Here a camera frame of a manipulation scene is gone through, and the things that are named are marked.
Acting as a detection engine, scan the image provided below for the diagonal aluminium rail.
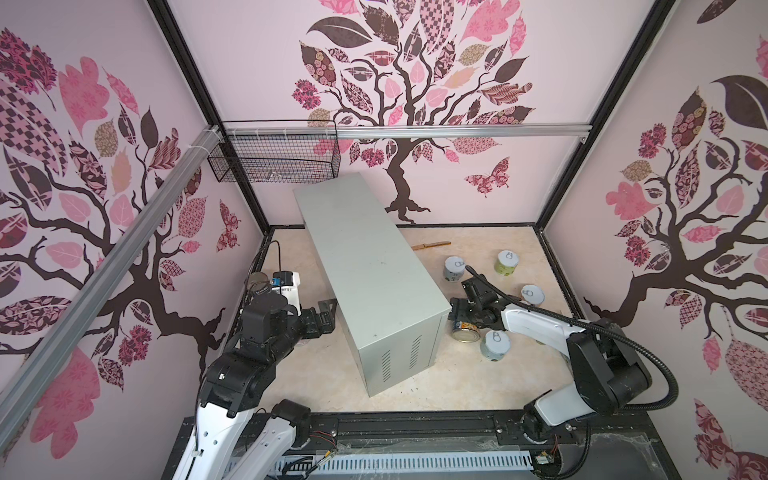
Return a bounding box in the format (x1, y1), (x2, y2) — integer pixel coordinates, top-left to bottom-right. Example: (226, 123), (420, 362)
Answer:
(1, 125), (222, 448)

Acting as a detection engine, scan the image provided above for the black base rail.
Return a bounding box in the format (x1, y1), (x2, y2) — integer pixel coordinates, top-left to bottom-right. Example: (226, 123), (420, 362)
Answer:
(163, 408), (679, 479)

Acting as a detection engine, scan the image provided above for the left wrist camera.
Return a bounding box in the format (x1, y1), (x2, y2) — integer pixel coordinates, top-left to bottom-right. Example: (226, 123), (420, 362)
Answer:
(272, 271), (301, 312)

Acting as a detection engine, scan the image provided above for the white slotted cable duct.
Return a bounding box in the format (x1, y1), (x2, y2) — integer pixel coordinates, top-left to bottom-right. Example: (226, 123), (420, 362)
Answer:
(268, 451), (533, 478)

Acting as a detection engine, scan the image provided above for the pale blue labelled can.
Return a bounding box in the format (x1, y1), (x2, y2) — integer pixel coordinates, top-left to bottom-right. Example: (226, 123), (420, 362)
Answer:
(480, 330), (511, 362)

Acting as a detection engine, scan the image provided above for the white green labelled can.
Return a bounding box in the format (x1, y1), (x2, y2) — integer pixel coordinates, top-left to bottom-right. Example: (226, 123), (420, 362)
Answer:
(443, 256), (466, 282)

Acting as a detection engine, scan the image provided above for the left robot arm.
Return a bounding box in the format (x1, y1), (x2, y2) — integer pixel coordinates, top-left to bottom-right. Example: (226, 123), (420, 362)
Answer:
(172, 290), (338, 479)

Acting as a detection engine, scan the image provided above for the large blue labelled can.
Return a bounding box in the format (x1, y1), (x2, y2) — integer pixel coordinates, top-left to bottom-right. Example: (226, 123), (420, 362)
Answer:
(451, 320), (481, 343)

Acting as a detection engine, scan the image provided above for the grey metal cabinet box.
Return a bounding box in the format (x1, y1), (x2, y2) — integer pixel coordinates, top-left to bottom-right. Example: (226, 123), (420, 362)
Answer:
(294, 174), (450, 396)

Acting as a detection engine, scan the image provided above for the black wire basket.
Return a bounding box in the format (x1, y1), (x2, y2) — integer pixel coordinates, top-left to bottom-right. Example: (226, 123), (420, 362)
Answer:
(208, 119), (341, 184)

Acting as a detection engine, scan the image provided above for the horizontal aluminium rail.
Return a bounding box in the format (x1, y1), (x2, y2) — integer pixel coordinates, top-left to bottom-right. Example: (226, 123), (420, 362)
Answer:
(225, 123), (592, 140)

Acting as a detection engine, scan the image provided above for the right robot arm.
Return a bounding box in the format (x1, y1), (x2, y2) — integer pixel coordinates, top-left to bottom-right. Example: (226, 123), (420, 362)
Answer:
(449, 266), (680, 443)

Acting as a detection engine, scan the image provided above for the wooden knife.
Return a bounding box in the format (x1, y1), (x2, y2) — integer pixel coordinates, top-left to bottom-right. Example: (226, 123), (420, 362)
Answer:
(411, 241), (452, 251)

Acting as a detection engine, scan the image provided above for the orange labelled can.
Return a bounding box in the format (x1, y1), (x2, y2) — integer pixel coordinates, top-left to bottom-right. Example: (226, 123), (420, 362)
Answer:
(521, 284), (546, 306)

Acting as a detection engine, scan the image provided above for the dark red labelled can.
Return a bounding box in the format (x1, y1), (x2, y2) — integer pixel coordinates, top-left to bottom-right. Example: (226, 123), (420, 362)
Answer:
(246, 271), (272, 296)

